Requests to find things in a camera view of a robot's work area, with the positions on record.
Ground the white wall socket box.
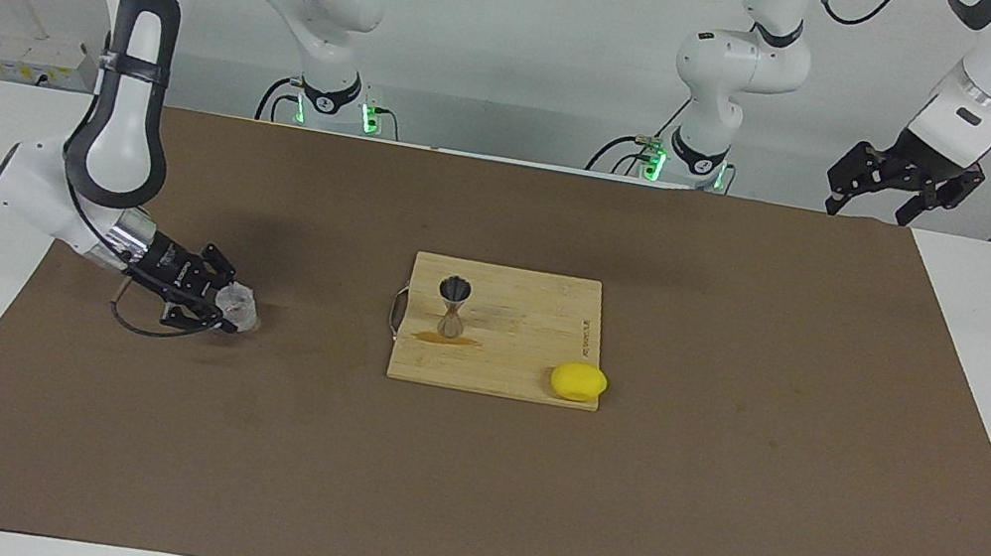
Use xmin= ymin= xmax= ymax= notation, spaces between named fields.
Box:
xmin=0 ymin=29 xmax=107 ymax=96

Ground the wooden cutting board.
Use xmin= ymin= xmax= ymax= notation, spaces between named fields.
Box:
xmin=378 ymin=248 xmax=619 ymax=414

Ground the brown table mat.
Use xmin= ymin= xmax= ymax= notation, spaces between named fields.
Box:
xmin=0 ymin=72 xmax=991 ymax=556

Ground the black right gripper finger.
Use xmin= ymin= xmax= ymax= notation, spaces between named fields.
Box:
xmin=196 ymin=242 xmax=244 ymax=288
xmin=157 ymin=295 xmax=242 ymax=340

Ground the black right base cable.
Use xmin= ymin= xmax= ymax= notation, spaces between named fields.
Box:
xmin=254 ymin=71 xmax=303 ymax=126

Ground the steel double jigger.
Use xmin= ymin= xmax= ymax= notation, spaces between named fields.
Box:
xmin=430 ymin=274 xmax=476 ymax=343

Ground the black left base cable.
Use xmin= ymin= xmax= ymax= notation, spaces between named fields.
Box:
xmin=585 ymin=84 xmax=692 ymax=187

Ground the black base cable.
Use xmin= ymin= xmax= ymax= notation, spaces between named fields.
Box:
xmin=254 ymin=71 xmax=303 ymax=126
xmin=585 ymin=84 xmax=692 ymax=187

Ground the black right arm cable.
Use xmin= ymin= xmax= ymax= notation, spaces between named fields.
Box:
xmin=106 ymin=275 xmax=227 ymax=349

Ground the clear plastic cup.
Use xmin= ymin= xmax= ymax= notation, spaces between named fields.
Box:
xmin=210 ymin=280 xmax=265 ymax=336

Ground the yellow lemon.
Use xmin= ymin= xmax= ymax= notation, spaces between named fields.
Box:
xmin=547 ymin=358 xmax=610 ymax=407

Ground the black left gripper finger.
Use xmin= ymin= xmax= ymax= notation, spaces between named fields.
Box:
xmin=820 ymin=138 xmax=891 ymax=224
xmin=894 ymin=163 xmax=985 ymax=239

